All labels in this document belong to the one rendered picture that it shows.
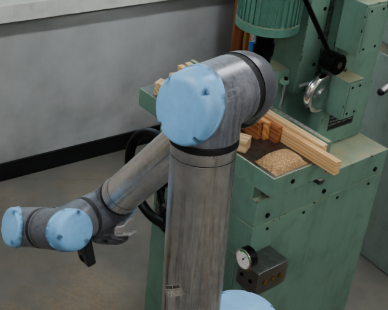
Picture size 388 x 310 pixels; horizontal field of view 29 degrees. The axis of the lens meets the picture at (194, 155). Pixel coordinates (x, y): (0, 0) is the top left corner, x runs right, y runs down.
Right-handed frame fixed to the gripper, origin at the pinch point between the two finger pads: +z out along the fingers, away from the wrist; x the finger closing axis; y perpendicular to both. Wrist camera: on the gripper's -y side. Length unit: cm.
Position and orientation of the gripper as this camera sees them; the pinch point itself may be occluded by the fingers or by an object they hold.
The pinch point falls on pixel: (130, 233)
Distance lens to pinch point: 194.1
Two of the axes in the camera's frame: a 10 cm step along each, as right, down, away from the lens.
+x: -6.2, -4.4, 6.4
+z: 7.0, 0.6, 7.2
